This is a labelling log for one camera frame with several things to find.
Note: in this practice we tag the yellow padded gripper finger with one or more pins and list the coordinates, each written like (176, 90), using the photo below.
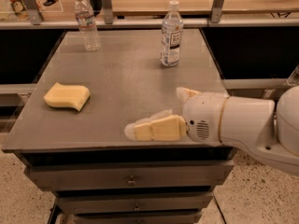
(162, 126)
(184, 94)

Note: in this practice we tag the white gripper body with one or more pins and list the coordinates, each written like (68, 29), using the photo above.
(203, 115)

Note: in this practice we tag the clear ribbed water bottle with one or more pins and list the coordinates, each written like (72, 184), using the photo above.
(87, 26)

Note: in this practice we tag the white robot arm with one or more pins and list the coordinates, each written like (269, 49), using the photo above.
(264, 129)

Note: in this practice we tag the labelled clear water bottle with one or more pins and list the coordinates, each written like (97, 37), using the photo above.
(171, 35)

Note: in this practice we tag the yellow green sponge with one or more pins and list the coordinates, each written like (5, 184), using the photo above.
(67, 96)

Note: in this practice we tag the top grey drawer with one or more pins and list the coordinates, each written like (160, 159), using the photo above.
(130, 175)

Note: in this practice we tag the grey drawer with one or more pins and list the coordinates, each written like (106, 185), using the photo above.
(164, 217)
(130, 175)
(135, 202)

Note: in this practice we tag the middle grey drawer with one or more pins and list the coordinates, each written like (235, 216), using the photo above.
(135, 202)

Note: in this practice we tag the grey drawer cabinet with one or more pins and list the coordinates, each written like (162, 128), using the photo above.
(126, 83)

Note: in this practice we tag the wooden shelf with metal posts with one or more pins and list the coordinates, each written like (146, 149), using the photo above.
(61, 14)

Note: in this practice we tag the bottom grey drawer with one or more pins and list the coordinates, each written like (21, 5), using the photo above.
(164, 217)

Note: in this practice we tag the small black object on shelf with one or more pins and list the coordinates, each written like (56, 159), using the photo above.
(48, 3)

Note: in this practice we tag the colourful box on shelf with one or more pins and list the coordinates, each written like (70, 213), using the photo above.
(21, 10)

